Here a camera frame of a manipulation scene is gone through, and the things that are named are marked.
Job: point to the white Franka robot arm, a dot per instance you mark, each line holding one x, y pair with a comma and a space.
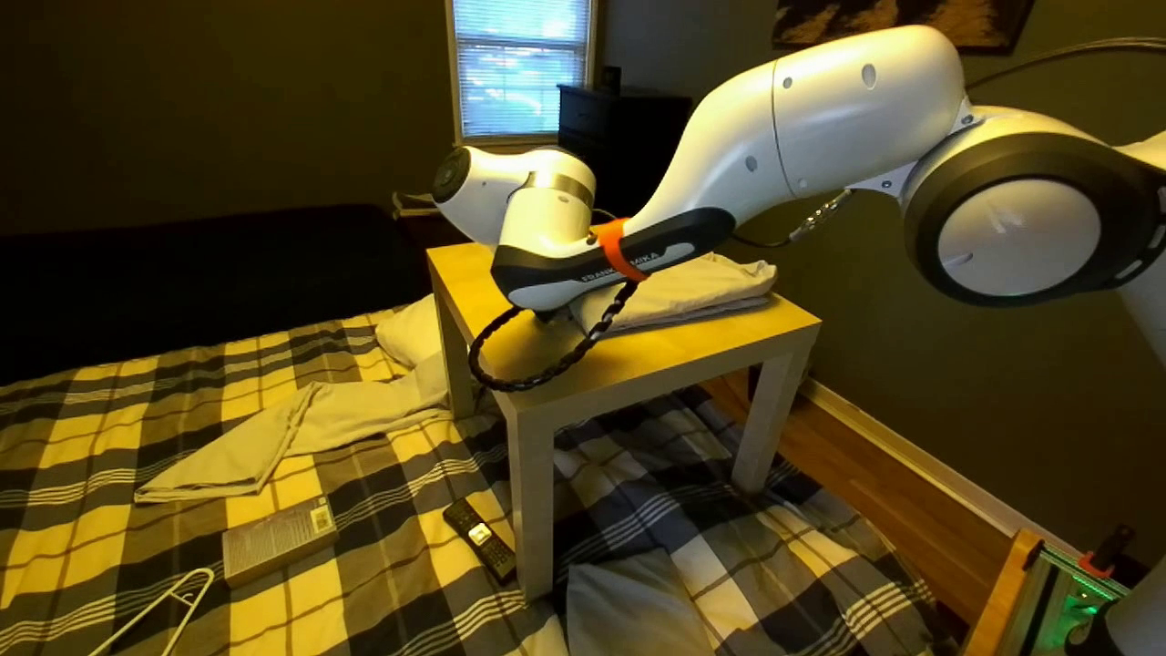
852, 112

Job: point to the light wooden side table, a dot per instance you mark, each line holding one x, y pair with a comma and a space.
633, 364

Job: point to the white pillow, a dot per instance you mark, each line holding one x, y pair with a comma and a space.
414, 334

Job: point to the dark dresser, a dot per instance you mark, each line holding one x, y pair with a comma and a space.
620, 132

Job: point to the dark square basket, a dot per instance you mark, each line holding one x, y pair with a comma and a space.
414, 219

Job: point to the black remote control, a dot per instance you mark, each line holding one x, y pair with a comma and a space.
478, 533

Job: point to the small white cushion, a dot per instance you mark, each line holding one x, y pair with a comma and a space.
633, 613

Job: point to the folded grey cloth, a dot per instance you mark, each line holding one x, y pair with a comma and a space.
241, 455

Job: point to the wooden board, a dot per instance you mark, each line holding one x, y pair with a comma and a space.
1003, 595

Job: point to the plaid checkered bed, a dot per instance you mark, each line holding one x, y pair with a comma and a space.
76, 460

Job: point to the green lit metal clamp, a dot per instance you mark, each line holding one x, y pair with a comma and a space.
1071, 604

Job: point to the white rounded object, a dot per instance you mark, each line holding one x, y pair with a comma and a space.
1142, 619

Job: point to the window with white frame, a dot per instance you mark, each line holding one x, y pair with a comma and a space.
512, 75

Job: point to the framed wall picture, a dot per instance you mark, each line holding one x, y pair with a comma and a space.
970, 19

